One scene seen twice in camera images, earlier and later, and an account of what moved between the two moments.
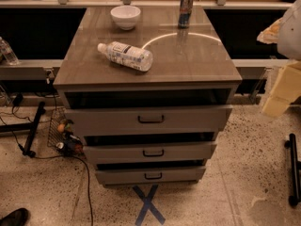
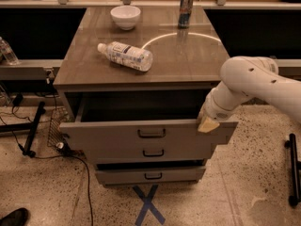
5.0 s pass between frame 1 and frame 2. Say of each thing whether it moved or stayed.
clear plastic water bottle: stayed
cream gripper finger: moved
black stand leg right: stayed
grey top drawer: moved
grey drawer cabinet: stayed
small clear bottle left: stayed
